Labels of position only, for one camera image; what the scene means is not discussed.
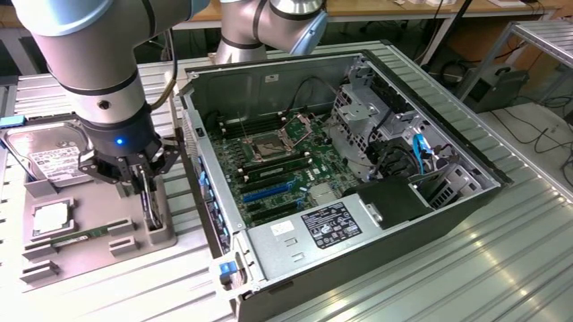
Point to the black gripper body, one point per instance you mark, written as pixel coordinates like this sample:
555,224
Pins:
120,141

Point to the small graphics card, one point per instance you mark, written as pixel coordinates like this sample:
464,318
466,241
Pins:
149,209

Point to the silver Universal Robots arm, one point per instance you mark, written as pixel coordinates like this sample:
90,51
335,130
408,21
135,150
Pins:
89,50

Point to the silver hard disk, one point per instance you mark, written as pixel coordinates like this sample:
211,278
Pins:
49,151

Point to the grey parts rack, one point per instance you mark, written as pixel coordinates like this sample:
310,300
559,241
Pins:
97,214

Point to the silver CPU chip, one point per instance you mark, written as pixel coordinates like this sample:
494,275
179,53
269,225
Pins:
50,218

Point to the green loose RAM stick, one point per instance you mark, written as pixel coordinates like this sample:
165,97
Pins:
76,236

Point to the CPU socket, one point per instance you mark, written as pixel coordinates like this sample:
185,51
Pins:
268,147

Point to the blue expansion slot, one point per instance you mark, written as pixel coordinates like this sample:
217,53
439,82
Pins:
265,192

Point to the black expansion slot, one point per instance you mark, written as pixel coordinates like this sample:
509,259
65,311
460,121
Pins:
281,216
276,206

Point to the metal socket cover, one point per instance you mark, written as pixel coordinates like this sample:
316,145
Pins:
297,129

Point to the green motherboard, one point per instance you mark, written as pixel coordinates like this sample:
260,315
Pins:
322,167

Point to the blue case latch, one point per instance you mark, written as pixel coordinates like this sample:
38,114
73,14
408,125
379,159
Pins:
225,269

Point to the grey power supply unit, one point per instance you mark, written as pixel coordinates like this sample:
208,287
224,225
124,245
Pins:
285,241

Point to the silver chipset heatsink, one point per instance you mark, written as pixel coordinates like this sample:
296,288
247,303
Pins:
326,194

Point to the metal disk bay cage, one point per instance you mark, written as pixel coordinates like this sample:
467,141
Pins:
358,114

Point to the black plastic fan shroud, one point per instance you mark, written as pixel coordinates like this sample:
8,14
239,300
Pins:
394,201

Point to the black open PC case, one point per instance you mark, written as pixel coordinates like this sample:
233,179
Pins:
402,241

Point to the long wooden desk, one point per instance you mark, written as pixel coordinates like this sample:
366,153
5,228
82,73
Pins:
380,11

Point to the aluminium frame table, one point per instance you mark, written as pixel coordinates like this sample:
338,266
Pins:
537,37

